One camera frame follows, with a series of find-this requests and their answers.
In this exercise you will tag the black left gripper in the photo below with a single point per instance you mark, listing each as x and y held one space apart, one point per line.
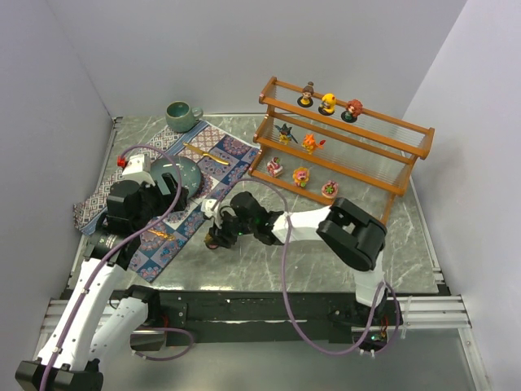
164 186

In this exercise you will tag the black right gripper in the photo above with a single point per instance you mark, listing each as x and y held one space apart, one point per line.
220 233

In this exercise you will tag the olive-hat figurine toy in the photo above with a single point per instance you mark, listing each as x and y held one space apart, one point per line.
210 244

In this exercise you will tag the strawberry cake toy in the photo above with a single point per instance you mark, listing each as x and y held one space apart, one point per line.
274 167

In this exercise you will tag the pink sunflower pig toy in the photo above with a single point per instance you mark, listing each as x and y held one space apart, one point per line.
301 177

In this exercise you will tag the pink bear clover toy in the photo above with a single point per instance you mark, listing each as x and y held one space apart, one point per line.
330 190

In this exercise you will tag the orange fox figurine toy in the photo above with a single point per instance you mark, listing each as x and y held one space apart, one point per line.
310 145

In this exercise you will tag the brown-haired bun figurine toy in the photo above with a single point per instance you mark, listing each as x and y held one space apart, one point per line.
306 98

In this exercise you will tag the yellow duck figurine toy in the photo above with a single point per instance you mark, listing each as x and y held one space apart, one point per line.
327 105

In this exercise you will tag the red-haired figurine toy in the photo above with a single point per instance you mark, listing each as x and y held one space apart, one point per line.
353 109

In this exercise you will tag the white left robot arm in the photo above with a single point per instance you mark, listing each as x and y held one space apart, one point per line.
71 358

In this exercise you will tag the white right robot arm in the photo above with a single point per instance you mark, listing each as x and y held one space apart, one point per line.
355 237

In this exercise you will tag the orange wooden two-tier shelf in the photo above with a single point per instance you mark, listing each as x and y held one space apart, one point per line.
377 152

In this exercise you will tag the gold fork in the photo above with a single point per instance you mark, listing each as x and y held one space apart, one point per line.
163 235

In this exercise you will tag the teal ceramic plate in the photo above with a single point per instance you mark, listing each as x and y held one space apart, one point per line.
190 175

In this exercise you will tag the gold butter knife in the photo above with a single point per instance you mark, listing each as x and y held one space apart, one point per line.
206 154

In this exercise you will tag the green ceramic mug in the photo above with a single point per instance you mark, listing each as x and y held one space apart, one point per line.
181 117

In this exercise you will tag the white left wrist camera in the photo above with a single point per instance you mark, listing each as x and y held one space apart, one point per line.
137 168

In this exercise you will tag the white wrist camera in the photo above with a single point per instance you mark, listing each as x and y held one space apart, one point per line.
210 208
137 168

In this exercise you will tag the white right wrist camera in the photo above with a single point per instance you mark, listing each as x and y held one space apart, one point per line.
210 208

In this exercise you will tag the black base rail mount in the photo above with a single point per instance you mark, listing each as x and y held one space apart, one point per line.
226 317

